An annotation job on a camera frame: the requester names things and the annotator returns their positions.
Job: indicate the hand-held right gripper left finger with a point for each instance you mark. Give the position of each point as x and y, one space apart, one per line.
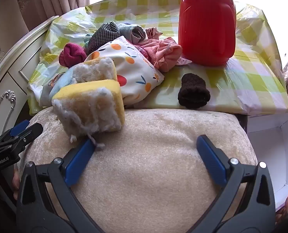
79 161

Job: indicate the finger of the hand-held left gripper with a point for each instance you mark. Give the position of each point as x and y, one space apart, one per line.
29 132
19 128

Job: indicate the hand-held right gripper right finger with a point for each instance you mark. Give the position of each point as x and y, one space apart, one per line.
212 157

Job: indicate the large yellow sponge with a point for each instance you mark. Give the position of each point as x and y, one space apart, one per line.
85 106

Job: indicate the white cardboard box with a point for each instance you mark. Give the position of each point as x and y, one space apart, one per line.
268 150

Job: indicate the light blue cloth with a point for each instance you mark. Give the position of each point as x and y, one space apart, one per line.
61 83

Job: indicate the dark brown knitted sock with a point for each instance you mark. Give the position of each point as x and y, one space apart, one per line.
193 92

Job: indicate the magenta knitted sock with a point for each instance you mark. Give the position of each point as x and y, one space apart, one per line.
72 53

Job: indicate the fruit-print cloth pouch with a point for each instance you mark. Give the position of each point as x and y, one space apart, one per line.
134 72

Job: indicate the pink garment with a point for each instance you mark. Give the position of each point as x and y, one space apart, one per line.
165 53

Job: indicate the black white checked cloth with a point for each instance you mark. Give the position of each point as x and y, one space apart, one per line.
102 35

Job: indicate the grey sock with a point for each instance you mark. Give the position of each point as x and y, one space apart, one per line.
136 35

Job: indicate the person's left hand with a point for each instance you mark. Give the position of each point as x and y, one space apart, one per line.
16 184

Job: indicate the white ornate dresser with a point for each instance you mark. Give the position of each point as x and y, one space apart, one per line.
3 82

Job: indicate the checked plastic tablecloth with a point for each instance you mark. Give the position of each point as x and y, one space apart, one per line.
243 85

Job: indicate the floral white cloth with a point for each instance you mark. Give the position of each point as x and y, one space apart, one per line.
182 62

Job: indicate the red thermos flask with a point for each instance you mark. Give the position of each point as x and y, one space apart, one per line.
207 29

